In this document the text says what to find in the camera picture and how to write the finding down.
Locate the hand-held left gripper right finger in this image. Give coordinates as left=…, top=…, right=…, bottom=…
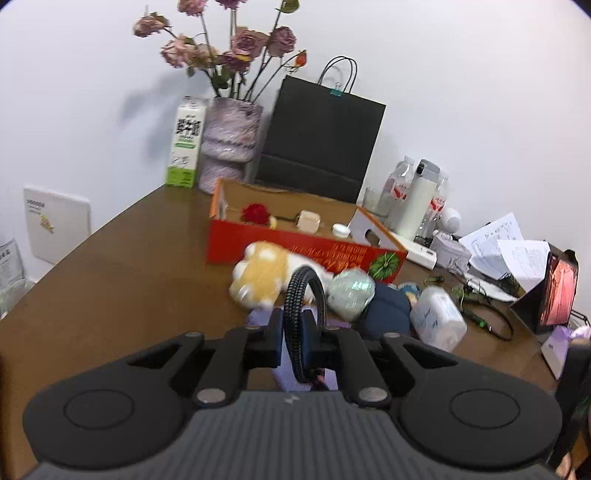
left=301, top=309, right=459, bottom=409

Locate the clear water bottle red label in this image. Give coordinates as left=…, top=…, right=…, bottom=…
left=427, top=171, right=451, bottom=234
left=380, top=155, right=416, bottom=228

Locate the wooden desk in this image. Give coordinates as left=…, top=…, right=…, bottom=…
left=0, top=184, right=591, bottom=480

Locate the red artificial rose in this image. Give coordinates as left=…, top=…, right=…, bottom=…
left=240, top=203, right=297, bottom=230

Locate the white power bank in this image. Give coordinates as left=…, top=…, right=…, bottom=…
left=392, top=231, right=437, bottom=270

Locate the red cardboard box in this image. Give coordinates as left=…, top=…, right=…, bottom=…
left=205, top=178, right=409, bottom=284

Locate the white thermos flask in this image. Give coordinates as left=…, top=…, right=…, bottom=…
left=396, top=159, right=442, bottom=241

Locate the printed paper sheet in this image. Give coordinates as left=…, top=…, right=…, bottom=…
left=459, top=212, right=526, bottom=278
left=496, top=239, right=553, bottom=283

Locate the white box with purple ribbon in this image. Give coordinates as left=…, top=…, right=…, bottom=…
left=540, top=325, right=591, bottom=380

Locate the clear glass cup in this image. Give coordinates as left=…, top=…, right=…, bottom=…
left=362, top=187, right=389, bottom=219

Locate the white and green milk carton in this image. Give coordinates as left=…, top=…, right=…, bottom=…
left=165, top=95, right=209, bottom=189

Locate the white round desk gadget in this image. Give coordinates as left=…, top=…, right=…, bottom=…
left=436, top=208, right=463, bottom=239

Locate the clear plastic bag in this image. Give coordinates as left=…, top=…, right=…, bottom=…
left=0, top=237, right=36, bottom=320

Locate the thin black cable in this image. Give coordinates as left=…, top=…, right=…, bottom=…
left=455, top=277, right=515, bottom=343

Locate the white printed board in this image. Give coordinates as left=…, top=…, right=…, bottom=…
left=23, top=186, right=92, bottom=265

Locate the white patterned box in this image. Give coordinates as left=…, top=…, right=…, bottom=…
left=429, top=233, right=472, bottom=273

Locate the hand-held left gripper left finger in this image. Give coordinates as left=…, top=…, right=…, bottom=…
left=127, top=307, right=284, bottom=409

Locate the tablet with black cover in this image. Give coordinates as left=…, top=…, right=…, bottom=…
left=510, top=247, right=581, bottom=336

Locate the purple cloth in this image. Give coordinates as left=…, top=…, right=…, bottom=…
left=245, top=305, right=356, bottom=393

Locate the purple and white ribbed vase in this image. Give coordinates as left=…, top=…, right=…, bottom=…
left=198, top=97, right=264, bottom=195

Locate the dried pink flower bouquet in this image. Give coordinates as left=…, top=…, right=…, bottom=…
left=133, top=0, right=308, bottom=103

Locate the mint green glossy packet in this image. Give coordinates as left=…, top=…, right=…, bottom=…
left=325, top=268, right=376, bottom=323

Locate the beige earbuds case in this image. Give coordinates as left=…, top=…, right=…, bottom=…
left=295, top=210, right=322, bottom=234

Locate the black braided cable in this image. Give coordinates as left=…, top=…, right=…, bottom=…
left=285, top=265, right=330, bottom=385

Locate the yellow and white plush toy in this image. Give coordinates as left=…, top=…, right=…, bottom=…
left=228, top=241, right=335, bottom=309

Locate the navy blue cloth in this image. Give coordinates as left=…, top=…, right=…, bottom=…
left=355, top=284, right=419, bottom=341

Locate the white plastic packet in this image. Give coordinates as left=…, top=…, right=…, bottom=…
left=409, top=286, right=468, bottom=353

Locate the white flat bundle under papers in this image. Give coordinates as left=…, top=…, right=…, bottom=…
left=463, top=271, right=519, bottom=304

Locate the black paper bag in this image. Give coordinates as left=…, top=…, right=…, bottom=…
left=254, top=56, right=387, bottom=205

